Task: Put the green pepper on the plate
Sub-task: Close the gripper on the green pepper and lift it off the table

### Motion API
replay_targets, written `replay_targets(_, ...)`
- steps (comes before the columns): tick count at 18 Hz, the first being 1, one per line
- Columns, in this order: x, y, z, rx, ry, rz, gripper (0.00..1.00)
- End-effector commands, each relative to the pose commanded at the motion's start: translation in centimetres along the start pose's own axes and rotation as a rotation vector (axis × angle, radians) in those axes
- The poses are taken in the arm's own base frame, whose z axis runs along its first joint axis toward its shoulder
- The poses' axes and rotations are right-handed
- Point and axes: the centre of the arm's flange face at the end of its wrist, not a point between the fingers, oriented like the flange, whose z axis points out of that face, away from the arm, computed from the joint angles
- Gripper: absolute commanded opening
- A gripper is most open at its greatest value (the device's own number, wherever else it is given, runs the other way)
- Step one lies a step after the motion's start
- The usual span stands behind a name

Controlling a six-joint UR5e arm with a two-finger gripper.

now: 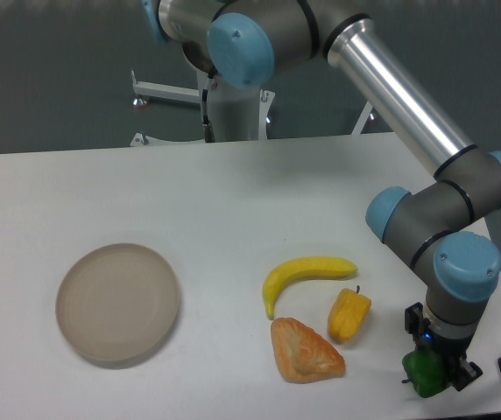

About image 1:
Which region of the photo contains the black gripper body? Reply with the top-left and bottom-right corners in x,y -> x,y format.
417,317 -> 478,372

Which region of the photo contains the beige round plate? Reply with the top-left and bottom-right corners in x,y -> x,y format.
55,243 -> 180,368

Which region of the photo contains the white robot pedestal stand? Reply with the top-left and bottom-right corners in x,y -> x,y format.
131,70 -> 382,146

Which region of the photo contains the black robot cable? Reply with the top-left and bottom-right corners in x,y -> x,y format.
201,72 -> 219,144

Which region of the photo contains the yellow toy banana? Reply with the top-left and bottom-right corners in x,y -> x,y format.
262,255 -> 358,320

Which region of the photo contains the yellow toy pepper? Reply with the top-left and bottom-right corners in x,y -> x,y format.
327,288 -> 372,343

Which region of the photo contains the silver blue-capped robot arm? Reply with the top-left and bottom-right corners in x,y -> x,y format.
141,1 -> 501,397

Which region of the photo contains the green toy pepper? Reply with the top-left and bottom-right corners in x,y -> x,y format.
402,349 -> 448,398

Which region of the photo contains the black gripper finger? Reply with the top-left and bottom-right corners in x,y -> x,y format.
449,359 -> 483,391
405,302 -> 426,346

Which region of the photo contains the orange toy pastry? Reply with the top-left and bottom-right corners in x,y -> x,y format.
271,318 -> 346,384

